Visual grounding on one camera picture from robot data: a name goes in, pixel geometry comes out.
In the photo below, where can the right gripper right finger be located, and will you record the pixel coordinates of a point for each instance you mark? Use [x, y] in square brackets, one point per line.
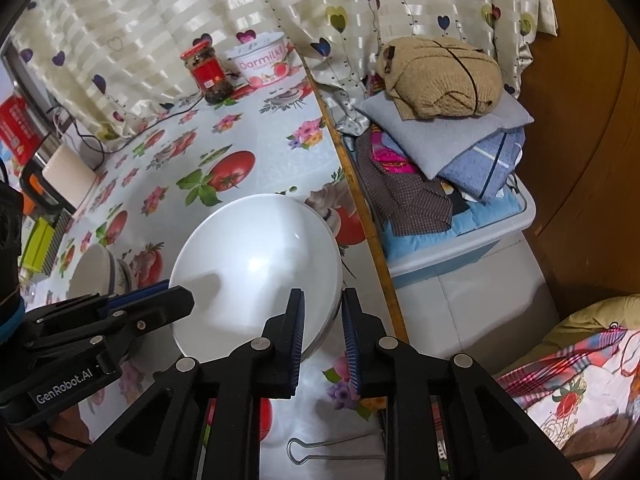
[445, 419]

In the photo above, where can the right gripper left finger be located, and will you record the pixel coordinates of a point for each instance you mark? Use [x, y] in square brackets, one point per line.
[202, 421]

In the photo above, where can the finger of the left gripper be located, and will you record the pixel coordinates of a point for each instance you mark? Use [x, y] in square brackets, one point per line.
[83, 318]
[122, 301]

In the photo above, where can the stainless steel bowl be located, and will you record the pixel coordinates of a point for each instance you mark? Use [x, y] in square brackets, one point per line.
[124, 278]

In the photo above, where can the person's left hand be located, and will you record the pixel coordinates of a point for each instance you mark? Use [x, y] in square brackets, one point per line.
[51, 449]

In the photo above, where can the plaid floral bedding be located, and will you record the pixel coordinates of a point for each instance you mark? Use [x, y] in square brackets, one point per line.
[581, 383]

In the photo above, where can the lime green box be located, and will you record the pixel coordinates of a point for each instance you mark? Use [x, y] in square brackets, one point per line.
[37, 246]

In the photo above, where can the striped tray box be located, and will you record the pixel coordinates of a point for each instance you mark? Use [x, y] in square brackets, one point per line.
[61, 226]

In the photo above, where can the floral vinyl tablecloth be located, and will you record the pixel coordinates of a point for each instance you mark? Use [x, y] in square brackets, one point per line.
[193, 193]

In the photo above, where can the electric kettle white black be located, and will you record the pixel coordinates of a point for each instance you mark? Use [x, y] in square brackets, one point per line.
[64, 181]

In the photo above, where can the red snack package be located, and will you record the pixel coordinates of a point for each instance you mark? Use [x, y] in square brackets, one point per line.
[17, 131]

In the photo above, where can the light blue storage box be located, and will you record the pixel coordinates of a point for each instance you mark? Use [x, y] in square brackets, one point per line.
[474, 232]

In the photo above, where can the red-lidded sauce jar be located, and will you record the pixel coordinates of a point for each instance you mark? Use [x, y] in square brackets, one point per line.
[201, 62]

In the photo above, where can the dark checkered garment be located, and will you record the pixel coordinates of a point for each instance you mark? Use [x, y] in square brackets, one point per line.
[409, 203]

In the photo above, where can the cream heart-pattern curtain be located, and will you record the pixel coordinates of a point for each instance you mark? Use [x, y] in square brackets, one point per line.
[115, 64]

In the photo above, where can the white yogurt tub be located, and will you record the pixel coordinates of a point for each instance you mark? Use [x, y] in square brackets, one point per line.
[261, 61]

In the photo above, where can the folded blue cloth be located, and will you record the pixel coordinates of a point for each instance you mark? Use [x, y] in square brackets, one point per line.
[482, 171]

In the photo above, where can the folded grey cloth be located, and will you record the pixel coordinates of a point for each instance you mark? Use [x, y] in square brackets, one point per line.
[433, 143]

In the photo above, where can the brown knitted hat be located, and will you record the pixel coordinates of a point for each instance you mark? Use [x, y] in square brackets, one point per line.
[444, 77]

